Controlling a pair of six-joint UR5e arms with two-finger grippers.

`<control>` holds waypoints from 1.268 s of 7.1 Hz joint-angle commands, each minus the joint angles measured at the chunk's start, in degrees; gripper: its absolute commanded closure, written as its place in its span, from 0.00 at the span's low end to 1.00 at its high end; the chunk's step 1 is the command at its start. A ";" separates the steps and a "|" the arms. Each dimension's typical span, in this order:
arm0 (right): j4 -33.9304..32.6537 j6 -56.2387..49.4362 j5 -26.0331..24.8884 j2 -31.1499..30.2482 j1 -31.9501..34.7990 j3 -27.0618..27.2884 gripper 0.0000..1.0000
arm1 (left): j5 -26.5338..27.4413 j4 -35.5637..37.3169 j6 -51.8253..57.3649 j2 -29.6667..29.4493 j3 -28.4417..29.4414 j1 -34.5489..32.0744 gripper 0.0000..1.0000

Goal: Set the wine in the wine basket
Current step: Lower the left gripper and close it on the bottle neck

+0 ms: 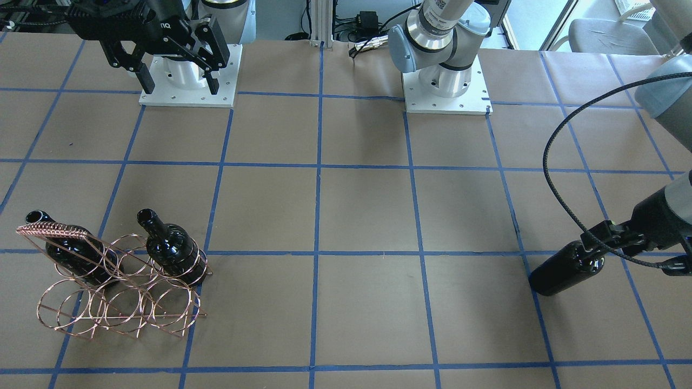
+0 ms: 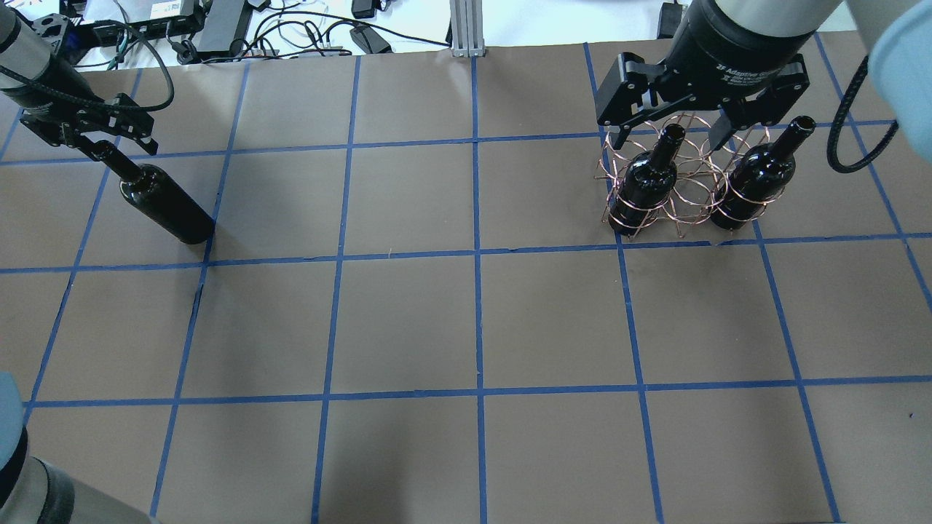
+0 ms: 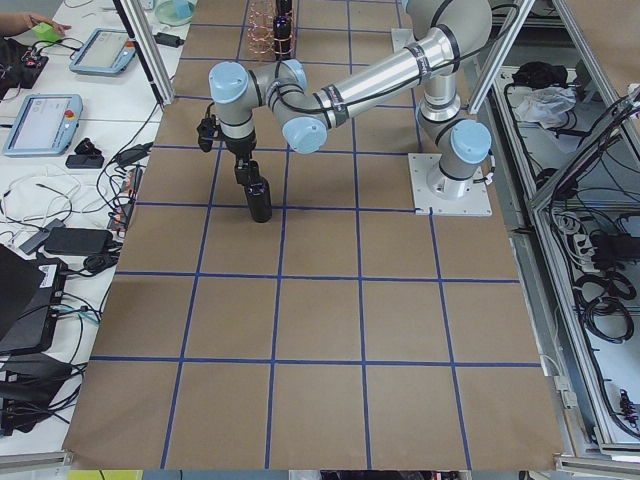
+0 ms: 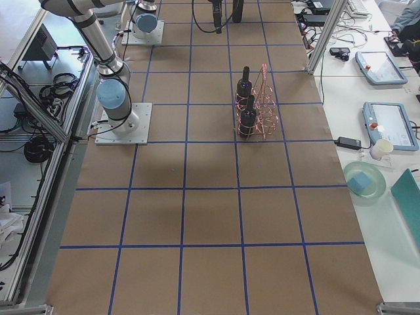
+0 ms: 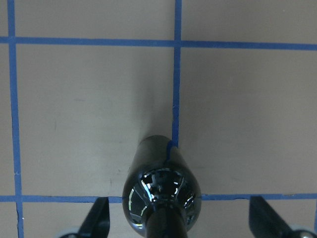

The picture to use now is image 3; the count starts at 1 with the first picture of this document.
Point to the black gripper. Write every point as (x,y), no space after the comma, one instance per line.
(241,147)

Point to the dark glass wine bottle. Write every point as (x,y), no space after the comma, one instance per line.
(256,189)

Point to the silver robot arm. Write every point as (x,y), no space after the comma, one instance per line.
(446,33)

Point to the black power adapter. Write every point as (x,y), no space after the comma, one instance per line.
(169,40)

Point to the green glass bowl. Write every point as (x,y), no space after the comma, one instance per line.
(175,12)

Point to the blue teach pendant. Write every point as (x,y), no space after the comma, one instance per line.
(107,52)
(45,125)

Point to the black power brick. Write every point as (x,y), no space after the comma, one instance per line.
(77,241)

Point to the green block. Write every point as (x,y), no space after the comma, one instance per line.
(46,32)

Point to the black laptop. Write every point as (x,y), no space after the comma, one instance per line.
(30,291)

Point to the aluminium frame post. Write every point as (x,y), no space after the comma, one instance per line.
(136,24)

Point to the copper wire wine basket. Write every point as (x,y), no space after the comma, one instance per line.
(260,28)

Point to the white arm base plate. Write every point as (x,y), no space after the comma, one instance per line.
(437,195)

